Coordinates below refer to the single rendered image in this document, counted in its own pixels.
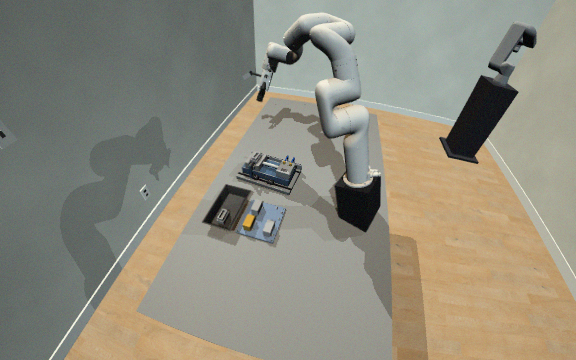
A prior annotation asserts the yellow rectangular block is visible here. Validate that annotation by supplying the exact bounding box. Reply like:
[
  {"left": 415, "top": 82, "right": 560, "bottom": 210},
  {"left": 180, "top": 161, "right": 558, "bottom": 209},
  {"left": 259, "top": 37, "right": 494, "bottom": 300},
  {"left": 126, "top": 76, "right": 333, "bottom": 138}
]
[{"left": 243, "top": 214, "right": 255, "bottom": 232}]

